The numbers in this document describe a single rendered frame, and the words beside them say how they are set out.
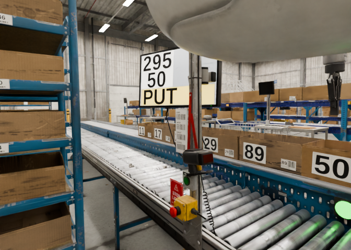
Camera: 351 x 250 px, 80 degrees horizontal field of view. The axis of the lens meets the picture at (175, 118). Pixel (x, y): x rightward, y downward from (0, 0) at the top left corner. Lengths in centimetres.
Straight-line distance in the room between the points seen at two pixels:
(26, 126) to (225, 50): 78
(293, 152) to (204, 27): 116
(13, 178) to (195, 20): 82
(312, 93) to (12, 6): 586
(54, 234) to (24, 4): 81
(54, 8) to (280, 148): 124
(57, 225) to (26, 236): 9
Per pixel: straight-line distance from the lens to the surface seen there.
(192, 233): 99
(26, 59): 89
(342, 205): 118
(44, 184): 91
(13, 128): 88
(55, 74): 88
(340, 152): 121
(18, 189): 91
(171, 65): 109
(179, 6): 17
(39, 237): 99
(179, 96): 103
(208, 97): 95
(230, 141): 151
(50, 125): 88
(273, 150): 134
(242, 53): 18
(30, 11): 93
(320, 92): 604
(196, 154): 76
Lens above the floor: 125
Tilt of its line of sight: 3 degrees down
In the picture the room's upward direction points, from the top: 1 degrees counter-clockwise
